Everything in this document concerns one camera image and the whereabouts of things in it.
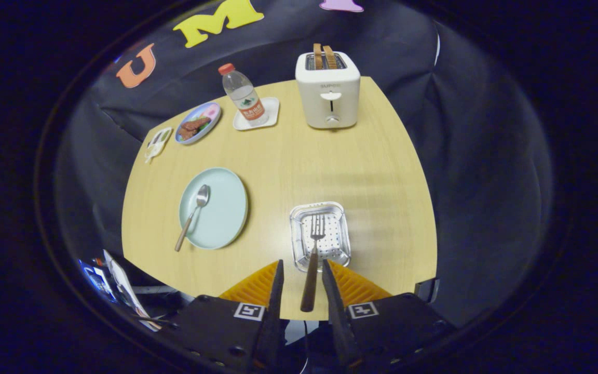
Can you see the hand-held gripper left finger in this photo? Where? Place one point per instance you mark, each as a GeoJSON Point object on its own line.
{"type": "Point", "coordinates": [276, 311]}

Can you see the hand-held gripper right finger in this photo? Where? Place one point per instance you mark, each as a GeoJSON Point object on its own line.
{"type": "Point", "coordinates": [336, 317]}

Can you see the perforated metal tray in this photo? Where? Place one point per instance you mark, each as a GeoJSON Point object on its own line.
{"type": "Point", "coordinates": [335, 239]}

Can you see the black table clamp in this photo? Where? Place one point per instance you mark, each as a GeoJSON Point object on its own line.
{"type": "Point", "coordinates": [427, 290]}

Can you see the pale green plate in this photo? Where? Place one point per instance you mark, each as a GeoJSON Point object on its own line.
{"type": "Point", "coordinates": [223, 213]}

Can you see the white paper sheets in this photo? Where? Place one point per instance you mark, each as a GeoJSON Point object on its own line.
{"type": "Point", "coordinates": [125, 291]}

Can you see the brown food pieces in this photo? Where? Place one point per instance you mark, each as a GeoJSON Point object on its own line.
{"type": "Point", "coordinates": [193, 127]}

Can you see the white square coaster tray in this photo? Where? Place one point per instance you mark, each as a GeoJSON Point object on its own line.
{"type": "Point", "coordinates": [272, 106]}

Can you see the small white dish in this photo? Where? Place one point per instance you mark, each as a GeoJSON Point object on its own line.
{"type": "Point", "coordinates": [158, 143]}

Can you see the white toaster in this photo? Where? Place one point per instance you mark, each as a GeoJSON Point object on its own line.
{"type": "Point", "coordinates": [327, 106]}

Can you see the colourful patterned plate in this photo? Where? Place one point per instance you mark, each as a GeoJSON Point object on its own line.
{"type": "Point", "coordinates": [205, 111]}

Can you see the clear plastic water bottle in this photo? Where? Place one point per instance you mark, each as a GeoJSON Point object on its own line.
{"type": "Point", "coordinates": [244, 96]}

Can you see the brown toast slice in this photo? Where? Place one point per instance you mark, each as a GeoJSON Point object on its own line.
{"type": "Point", "coordinates": [318, 56]}
{"type": "Point", "coordinates": [330, 57]}

